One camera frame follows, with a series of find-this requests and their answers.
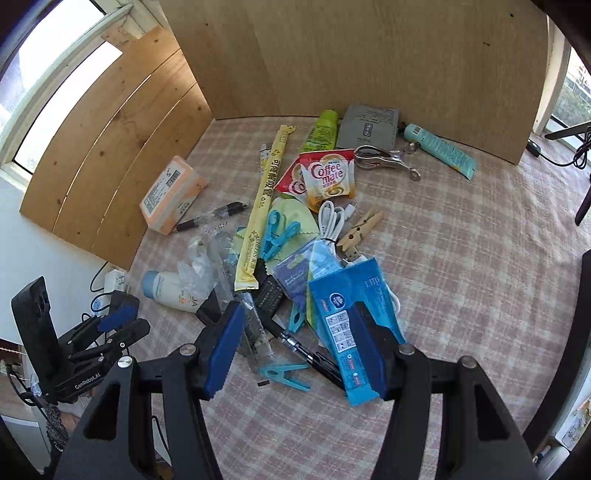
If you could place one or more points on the person's left forearm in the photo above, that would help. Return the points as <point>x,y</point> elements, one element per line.
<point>55,429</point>

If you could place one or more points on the white power adapter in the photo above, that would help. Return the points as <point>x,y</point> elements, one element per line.
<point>114,281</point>

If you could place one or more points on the small orange box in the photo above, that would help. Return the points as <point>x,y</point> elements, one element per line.
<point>171,194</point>

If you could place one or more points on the pine plank board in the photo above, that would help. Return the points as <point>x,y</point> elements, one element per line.
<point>115,138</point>

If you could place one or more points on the clear plastic bag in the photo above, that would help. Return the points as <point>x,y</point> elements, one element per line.
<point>203,263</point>

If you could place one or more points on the violet small packet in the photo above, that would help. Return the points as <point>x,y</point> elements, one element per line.
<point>291,277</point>

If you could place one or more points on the small black block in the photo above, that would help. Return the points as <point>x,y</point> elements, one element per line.
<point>210,307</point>

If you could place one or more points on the green tube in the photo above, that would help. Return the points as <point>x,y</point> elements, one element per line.
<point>321,131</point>

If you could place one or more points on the blue wet wipe packet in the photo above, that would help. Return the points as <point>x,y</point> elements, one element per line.
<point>332,304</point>

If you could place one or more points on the slim white stick packet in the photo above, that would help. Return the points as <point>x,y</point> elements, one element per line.
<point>265,157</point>

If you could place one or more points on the teal tube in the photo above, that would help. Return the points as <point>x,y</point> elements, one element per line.
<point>443,150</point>

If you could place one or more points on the long yellow packet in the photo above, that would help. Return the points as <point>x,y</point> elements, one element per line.
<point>263,207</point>

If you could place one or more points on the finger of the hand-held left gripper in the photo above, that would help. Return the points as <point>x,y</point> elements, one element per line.
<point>117,314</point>
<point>124,337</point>

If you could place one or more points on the light green cloth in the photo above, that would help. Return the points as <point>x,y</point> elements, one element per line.
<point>295,210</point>

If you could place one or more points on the black metal pen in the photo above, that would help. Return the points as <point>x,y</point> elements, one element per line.
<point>295,344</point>

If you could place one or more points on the black inline remote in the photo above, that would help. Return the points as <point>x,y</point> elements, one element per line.
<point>534,150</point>

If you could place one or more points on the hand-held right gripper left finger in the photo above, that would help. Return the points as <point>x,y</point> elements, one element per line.
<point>226,350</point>

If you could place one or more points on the wooden clothespin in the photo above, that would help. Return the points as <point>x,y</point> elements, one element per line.
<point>355,235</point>

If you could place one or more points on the grey flat packet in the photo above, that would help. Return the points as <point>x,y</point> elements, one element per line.
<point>369,124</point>

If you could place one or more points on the blue plastic clip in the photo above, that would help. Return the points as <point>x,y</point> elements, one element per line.
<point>296,318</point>
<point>281,374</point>
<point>287,237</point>
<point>273,228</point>

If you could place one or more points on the white lotion bottle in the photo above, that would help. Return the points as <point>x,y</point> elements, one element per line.
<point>171,288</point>

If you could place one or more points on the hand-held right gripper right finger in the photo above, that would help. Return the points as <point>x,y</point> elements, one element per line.
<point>369,360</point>

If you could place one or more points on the clear black gel pen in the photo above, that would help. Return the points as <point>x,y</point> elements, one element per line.
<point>203,219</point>

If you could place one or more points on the clear plastic sleeve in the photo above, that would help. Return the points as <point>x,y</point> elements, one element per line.
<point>256,341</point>

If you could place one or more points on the red white creamer sachet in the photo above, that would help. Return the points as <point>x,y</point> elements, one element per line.
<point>288,182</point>
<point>330,177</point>

